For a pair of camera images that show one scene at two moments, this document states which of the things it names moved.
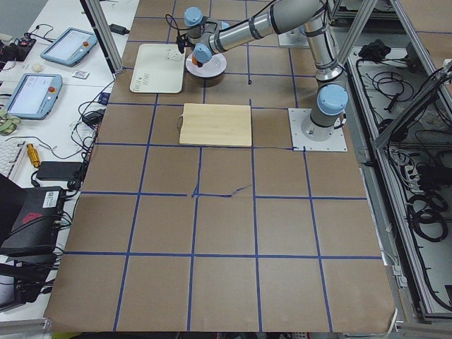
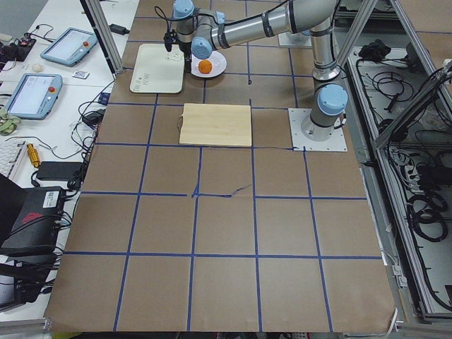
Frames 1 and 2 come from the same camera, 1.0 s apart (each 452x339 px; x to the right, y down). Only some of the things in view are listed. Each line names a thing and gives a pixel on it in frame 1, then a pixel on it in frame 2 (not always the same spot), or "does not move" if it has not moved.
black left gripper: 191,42 to 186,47
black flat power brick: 58,170 does not move
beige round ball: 37,67 does not move
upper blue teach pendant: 69,46 does not move
